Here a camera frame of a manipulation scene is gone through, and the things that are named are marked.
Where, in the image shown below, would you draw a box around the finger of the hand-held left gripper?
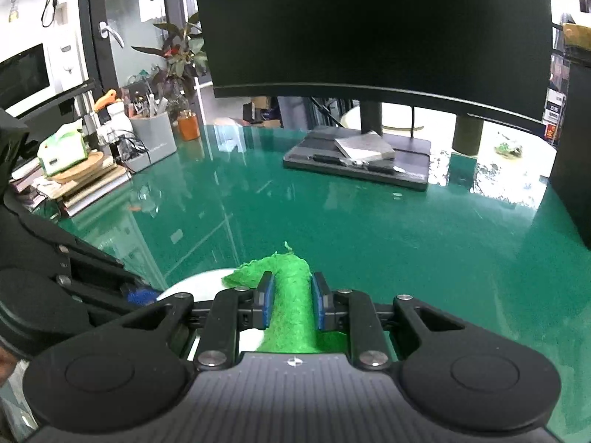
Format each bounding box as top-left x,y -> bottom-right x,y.
85,285 -> 161,321
0,203 -> 139,292

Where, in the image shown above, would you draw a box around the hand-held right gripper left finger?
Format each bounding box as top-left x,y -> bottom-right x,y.
115,271 -> 276,372

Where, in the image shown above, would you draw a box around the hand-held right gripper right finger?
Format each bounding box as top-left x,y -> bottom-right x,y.
310,272 -> 465,371

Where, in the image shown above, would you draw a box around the green cloth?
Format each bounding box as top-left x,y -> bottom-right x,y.
222,241 -> 356,355

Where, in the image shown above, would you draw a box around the white plate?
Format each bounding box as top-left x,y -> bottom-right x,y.
157,268 -> 266,363

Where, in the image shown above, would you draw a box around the stack of books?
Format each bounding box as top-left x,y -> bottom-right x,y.
9,154 -> 134,219

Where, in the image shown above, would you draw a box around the round wooden tray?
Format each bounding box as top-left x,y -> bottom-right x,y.
46,150 -> 106,184

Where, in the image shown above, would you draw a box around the green tissue box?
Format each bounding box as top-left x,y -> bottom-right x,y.
37,130 -> 90,177

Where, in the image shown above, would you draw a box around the grey desk organizer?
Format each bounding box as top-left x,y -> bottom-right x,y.
111,111 -> 178,174

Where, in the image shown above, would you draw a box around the silver metal stand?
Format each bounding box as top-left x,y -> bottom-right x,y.
74,92 -> 105,146

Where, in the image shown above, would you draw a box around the white bottle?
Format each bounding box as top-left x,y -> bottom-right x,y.
107,102 -> 134,138

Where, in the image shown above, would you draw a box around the orange cup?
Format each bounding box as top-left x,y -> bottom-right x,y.
177,110 -> 202,141

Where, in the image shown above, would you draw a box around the stationery bundle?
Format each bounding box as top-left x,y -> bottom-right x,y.
128,91 -> 170,119

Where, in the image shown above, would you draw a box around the grey notebook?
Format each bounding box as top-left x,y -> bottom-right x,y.
334,130 -> 397,163

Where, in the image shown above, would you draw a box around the black laptop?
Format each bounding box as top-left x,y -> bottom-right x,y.
283,128 -> 431,192

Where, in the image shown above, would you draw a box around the white appliance dark window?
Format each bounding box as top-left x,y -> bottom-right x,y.
0,44 -> 61,118

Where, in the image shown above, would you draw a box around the round wooden disc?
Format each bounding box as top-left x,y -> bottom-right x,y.
382,122 -> 426,134

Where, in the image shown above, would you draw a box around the black monitor stand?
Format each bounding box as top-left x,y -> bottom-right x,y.
359,99 -> 385,137

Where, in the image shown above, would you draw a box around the dark framed glass door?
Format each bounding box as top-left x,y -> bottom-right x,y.
88,0 -> 204,123

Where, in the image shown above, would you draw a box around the dark-leaved potted plant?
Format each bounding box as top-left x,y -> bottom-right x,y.
131,13 -> 209,123

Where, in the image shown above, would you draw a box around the dark green cylinder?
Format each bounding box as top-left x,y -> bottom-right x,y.
452,113 -> 485,155

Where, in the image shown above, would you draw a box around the white round table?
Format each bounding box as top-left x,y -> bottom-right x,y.
381,102 -> 557,167

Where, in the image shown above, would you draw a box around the plastic bag green contents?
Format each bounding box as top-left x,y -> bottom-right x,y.
494,131 -> 525,158

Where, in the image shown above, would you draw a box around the black computer monitor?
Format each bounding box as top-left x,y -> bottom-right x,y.
190,0 -> 554,134

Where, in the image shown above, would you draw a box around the black speaker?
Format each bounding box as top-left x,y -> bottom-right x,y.
549,55 -> 591,250

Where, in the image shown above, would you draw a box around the yellow green box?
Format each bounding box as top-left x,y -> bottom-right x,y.
560,22 -> 591,58

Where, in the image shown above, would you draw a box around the tangled black cables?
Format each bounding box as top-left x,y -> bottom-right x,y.
106,129 -> 151,160

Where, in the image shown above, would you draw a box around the orange handled tool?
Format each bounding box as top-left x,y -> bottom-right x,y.
93,90 -> 123,112

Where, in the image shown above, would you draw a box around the silver door handle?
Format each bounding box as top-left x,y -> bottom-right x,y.
99,21 -> 125,49

